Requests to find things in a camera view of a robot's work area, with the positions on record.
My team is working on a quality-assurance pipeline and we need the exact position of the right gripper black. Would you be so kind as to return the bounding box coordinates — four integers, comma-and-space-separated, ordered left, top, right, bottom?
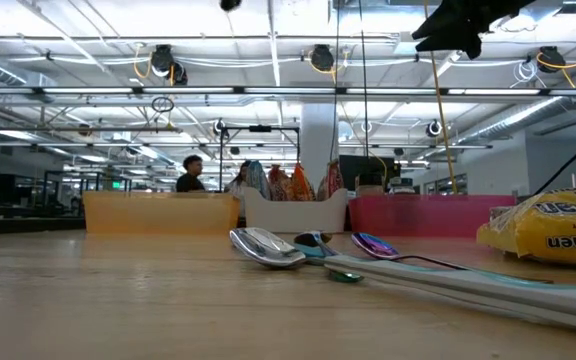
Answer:
411, 0, 537, 60

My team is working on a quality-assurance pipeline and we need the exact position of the purple spoon gold handle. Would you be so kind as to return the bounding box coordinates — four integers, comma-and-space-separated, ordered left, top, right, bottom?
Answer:
350, 231, 554, 285

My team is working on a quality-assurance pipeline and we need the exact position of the rainbow metal spoon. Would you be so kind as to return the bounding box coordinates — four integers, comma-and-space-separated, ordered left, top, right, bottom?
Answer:
293, 229, 365, 285

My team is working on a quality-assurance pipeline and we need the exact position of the silver spoon iridescent handle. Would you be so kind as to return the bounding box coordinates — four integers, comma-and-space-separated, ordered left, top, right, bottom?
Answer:
228, 227, 576, 335

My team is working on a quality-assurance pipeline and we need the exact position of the black ceiling device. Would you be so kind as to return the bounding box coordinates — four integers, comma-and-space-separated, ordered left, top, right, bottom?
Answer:
310, 43, 336, 73
150, 43, 189, 86
537, 46, 567, 75

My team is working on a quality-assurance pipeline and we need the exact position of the black monitor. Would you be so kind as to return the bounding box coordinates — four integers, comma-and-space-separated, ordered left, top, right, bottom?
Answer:
338, 154, 397, 191

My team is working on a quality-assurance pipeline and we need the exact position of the red plastic tray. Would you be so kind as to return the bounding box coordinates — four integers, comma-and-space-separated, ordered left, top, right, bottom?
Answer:
347, 193, 518, 239

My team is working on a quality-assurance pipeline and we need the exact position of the white plastic container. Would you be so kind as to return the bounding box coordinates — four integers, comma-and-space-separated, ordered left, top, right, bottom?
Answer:
242, 187, 349, 235

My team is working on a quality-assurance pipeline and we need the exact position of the person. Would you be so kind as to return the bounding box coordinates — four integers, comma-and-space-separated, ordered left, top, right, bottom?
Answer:
175, 154, 207, 194
225, 159, 252, 201

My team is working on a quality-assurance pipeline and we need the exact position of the black pole stand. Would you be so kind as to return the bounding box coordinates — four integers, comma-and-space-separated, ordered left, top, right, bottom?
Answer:
216, 124, 302, 194

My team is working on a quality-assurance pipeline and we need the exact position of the grey overhead rig bar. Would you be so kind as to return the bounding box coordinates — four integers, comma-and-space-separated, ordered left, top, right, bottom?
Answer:
0, 85, 576, 99

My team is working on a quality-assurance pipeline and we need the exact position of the orange plastic tray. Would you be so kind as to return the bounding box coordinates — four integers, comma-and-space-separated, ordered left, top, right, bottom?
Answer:
82, 190, 242, 235

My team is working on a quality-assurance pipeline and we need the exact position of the dark hanging cable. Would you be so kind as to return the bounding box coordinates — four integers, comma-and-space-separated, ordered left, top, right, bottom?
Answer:
532, 124, 576, 196

